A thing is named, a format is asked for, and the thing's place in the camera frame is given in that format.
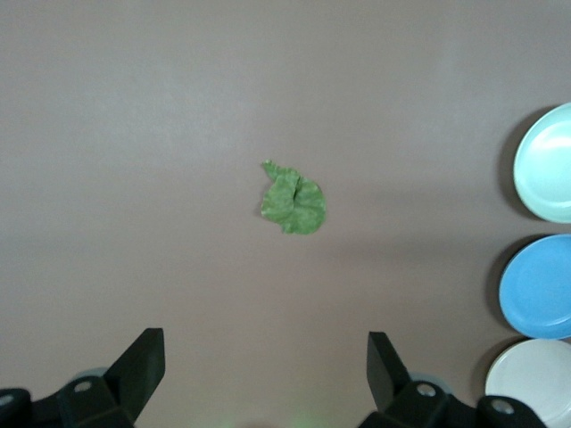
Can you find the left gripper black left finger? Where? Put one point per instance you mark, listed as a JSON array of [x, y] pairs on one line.
[[134, 379]]

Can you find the pale green plate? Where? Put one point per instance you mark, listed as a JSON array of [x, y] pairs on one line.
[[546, 165]]

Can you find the green lettuce leaf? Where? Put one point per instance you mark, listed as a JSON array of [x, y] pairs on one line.
[[290, 205]]

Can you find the blue plate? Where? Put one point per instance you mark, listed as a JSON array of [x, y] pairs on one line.
[[540, 285]]

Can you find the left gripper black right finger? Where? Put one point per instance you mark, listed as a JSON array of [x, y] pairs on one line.
[[392, 388]]

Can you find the beige plate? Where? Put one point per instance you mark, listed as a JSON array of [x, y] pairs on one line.
[[531, 370]]

